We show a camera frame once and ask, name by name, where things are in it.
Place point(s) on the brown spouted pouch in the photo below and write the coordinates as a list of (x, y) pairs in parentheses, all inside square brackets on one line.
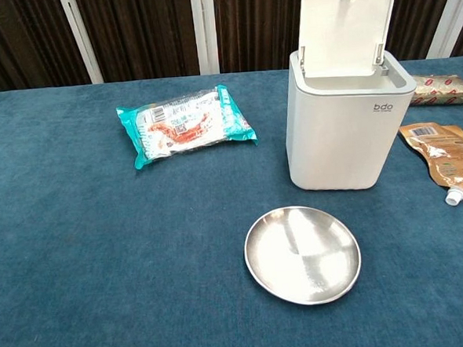
[(448, 156)]

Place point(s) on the white plastic bin lid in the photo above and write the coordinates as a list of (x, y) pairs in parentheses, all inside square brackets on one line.
[(344, 29)]

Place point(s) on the gold red patterned packet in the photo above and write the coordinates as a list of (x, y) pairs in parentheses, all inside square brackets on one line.
[(440, 90)]

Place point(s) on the dark brown curtain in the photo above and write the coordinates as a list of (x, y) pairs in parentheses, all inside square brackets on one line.
[(144, 29)]

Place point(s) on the teal snack packet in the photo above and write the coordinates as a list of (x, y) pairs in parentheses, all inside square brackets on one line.
[(187, 123)]

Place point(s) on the blue table cloth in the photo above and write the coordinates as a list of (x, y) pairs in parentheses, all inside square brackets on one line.
[(122, 247)]

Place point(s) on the round stainless steel plate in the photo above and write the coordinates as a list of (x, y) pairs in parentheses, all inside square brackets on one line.
[(302, 255)]

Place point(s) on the white desktop trash bin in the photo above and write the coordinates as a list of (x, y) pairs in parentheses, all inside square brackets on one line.
[(339, 143)]

